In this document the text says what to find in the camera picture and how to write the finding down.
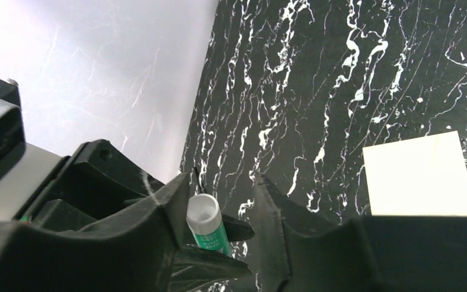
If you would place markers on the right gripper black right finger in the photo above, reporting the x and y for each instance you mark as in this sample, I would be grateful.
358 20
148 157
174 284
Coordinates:
301 251

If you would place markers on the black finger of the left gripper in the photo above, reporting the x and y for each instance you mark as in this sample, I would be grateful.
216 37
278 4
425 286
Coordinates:
110 192
195 268

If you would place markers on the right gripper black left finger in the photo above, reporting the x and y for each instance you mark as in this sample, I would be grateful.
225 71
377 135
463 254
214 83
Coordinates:
131 250

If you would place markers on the green white glue stick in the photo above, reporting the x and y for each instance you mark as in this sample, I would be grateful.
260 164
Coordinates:
205 221

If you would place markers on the cream paper envelope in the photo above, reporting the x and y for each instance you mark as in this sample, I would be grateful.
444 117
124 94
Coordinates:
417 177

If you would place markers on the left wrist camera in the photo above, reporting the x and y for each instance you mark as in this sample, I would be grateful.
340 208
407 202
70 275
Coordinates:
25 169

